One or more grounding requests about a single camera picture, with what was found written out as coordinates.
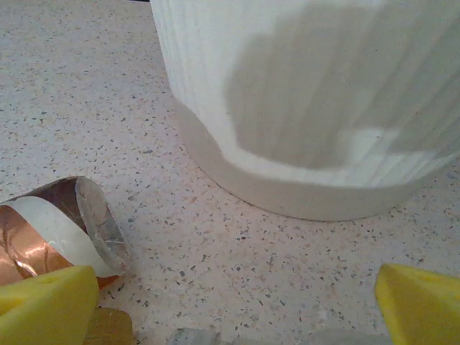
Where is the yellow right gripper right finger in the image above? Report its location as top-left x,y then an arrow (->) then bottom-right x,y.
373,263 -> 460,345

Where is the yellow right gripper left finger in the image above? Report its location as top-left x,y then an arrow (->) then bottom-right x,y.
0,264 -> 100,345

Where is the brown coffee drink bottle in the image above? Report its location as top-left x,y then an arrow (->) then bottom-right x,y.
0,175 -> 131,292

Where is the white plastic waste bin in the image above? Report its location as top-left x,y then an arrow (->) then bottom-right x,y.
149,0 -> 460,221

